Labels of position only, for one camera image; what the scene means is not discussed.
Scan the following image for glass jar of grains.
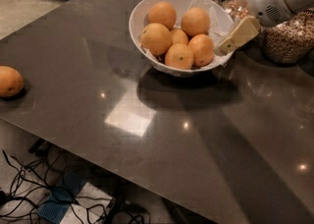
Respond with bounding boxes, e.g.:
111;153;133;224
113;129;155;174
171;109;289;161
262;9;314;65

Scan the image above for blue and white floor box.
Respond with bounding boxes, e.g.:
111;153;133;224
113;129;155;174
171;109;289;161
38;173;115;224

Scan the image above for white bowl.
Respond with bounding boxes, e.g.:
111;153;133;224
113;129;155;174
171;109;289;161
128;0;236;78

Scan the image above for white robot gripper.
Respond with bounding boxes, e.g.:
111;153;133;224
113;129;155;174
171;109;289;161
214;0;294;56

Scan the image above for orange front left large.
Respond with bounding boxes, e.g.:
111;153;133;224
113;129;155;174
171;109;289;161
139;23;172;56

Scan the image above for black floor cables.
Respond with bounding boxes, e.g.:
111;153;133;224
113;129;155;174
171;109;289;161
0;148;151;224

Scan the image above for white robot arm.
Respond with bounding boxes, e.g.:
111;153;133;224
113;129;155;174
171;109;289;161
214;0;314;56

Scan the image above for small orange in middle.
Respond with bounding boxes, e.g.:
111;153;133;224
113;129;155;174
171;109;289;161
171;28;188;44

